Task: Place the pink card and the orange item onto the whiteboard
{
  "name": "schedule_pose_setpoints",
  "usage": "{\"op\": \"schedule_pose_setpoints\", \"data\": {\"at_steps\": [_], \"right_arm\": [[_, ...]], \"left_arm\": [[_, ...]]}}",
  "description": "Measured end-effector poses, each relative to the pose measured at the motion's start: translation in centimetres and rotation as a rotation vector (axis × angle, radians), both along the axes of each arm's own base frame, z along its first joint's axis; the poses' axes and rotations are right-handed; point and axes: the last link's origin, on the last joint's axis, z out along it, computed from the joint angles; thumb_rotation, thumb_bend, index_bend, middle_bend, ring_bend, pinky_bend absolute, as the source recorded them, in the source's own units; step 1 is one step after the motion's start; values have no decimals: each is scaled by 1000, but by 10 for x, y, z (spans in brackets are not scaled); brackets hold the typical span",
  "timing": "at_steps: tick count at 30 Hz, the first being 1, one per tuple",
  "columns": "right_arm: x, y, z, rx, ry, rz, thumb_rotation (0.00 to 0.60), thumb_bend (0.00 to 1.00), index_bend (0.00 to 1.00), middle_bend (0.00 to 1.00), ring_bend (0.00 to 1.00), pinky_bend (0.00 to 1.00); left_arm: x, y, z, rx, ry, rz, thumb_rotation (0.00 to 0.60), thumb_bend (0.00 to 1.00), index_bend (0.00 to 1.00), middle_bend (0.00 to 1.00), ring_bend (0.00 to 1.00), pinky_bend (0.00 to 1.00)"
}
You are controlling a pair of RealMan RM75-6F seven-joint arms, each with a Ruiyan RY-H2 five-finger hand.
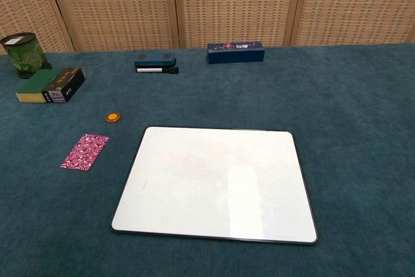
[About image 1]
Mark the magenta patterned card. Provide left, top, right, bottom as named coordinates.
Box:
left=60, top=133, right=110, bottom=172

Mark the white dry-erase board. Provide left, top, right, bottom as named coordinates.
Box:
left=110, top=126, right=319, bottom=246

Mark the black white marker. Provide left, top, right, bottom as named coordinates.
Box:
left=136, top=66, right=180, bottom=75

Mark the blue whiteboard eraser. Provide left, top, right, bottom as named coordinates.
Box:
left=134, top=53, right=176, bottom=67

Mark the dark blue long box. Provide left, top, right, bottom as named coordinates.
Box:
left=207, top=41, right=265, bottom=65

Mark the woven folding screen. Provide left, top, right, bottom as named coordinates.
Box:
left=0, top=0, right=415, bottom=56

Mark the black box with gold print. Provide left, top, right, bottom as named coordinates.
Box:
left=41, top=66, right=87, bottom=105

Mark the green yellow sponge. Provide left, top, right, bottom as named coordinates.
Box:
left=16, top=69, right=62, bottom=104

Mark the green mesh pen holder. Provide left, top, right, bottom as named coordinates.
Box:
left=0, top=32, right=53, bottom=80

